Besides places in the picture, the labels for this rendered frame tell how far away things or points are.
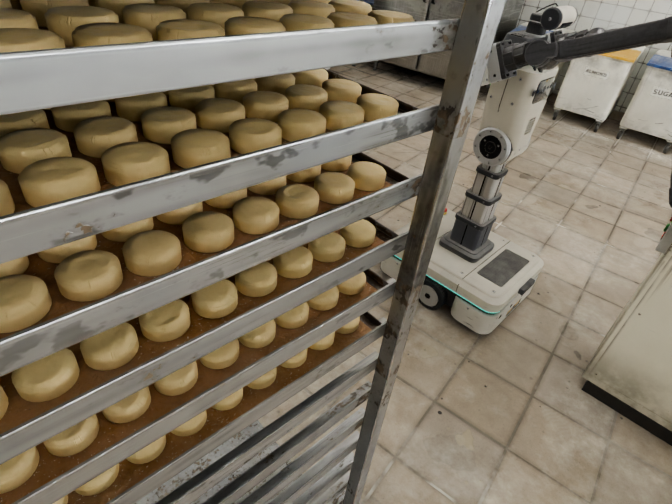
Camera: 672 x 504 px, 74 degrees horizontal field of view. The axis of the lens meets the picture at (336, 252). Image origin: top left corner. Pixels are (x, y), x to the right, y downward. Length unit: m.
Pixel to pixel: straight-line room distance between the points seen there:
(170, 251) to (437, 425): 1.54
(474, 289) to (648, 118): 3.52
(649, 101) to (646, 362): 3.55
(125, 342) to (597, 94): 5.06
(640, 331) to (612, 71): 3.59
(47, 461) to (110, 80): 0.39
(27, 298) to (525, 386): 1.93
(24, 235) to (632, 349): 1.92
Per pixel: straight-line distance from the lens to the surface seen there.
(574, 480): 1.96
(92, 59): 0.31
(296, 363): 0.69
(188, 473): 1.53
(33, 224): 0.34
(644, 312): 1.92
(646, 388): 2.10
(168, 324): 0.49
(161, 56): 0.32
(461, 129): 0.56
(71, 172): 0.38
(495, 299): 2.06
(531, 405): 2.07
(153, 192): 0.35
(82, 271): 0.43
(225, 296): 0.51
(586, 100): 5.31
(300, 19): 0.45
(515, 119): 1.90
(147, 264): 0.43
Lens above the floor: 1.50
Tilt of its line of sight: 37 degrees down
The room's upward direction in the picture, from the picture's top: 7 degrees clockwise
